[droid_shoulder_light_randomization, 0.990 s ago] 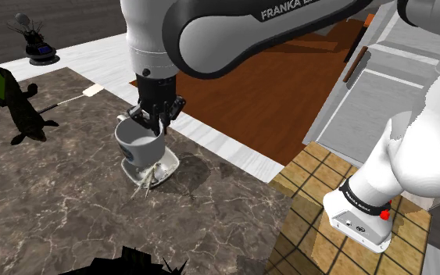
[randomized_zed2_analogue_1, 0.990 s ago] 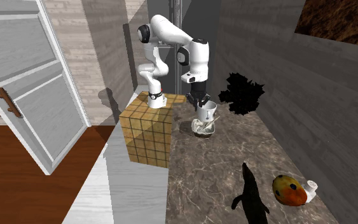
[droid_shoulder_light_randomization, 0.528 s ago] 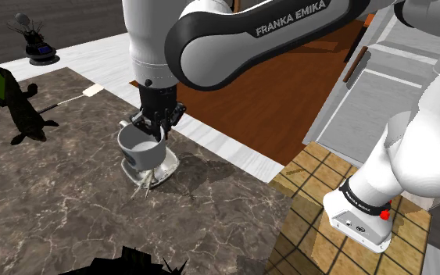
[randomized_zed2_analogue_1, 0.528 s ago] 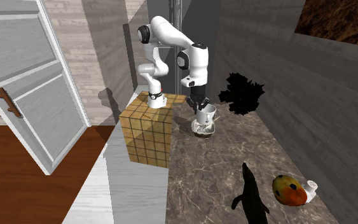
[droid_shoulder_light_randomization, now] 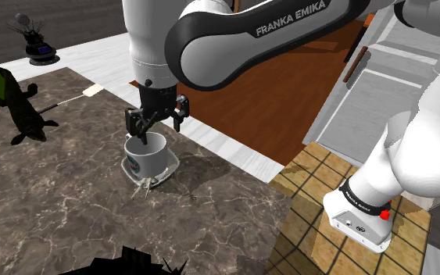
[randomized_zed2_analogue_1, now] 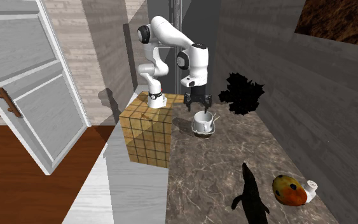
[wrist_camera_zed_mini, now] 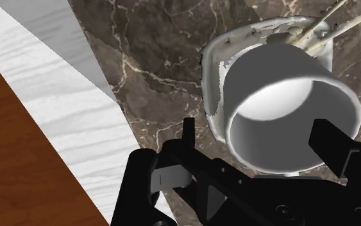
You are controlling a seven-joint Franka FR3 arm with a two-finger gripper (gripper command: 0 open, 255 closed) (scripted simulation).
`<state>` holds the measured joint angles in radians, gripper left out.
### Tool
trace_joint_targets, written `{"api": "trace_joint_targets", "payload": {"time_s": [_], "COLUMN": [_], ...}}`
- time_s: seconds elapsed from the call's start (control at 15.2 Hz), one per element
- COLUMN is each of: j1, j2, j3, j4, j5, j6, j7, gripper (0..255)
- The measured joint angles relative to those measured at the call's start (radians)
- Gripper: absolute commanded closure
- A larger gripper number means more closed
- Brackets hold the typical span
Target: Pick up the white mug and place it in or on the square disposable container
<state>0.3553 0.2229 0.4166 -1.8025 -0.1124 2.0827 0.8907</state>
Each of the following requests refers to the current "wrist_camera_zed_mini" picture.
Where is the white wooden counter cabinet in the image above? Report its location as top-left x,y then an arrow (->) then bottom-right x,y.
0,0 -> 176,225

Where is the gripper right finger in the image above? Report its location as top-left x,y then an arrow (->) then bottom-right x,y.
308,118 -> 361,220

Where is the pale thin stick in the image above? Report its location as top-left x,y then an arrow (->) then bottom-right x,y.
287,0 -> 348,43
305,4 -> 361,53

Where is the white cylindrical cup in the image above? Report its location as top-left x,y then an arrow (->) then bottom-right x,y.
222,43 -> 361,176

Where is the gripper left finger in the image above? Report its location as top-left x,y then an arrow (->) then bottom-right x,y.
110,117 -> 253,226

